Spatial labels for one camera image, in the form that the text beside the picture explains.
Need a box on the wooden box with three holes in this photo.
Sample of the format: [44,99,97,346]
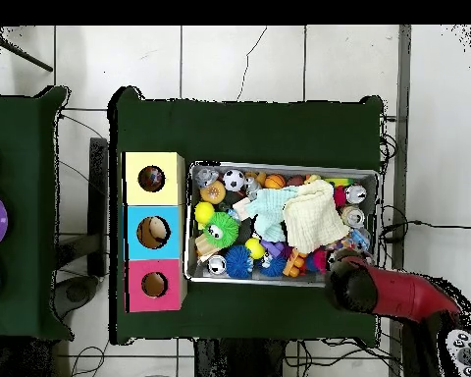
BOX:
[121,151,188,313]

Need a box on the shallow clear plastic bin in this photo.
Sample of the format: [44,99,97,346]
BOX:
[183,159,381,291]

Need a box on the green spiky ball with eyes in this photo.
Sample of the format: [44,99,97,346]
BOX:
[202,211,240,249]

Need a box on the orange ball with holes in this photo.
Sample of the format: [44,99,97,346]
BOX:
[199,180,228,205]

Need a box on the small soccer ball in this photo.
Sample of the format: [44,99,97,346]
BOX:
[222,168,247,192]

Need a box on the yellow ball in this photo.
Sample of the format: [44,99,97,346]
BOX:
[193,201,216,226]

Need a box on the light blue cloth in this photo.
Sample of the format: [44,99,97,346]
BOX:
[242,186,299,242]

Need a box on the small orange basketball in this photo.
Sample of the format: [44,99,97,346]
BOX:
[263,173,287,191]

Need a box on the blue spiky ball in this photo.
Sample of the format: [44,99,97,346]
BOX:
[224,244,255,280]

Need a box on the cream waffle cloth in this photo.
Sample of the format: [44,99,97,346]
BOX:
[282,179,351,255]

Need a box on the black upright stand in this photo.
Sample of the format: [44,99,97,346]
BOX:
[87,136,110,278]

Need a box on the grey stand foot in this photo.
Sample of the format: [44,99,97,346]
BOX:
[54,274,100,319]

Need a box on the dark green side table cloth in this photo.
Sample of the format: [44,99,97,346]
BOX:
[0,84,74,340]

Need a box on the black tripod leg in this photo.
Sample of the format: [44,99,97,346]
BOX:
[0,27,54,73]

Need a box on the black floor cable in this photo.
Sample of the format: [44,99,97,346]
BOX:
[378,219,471,242]

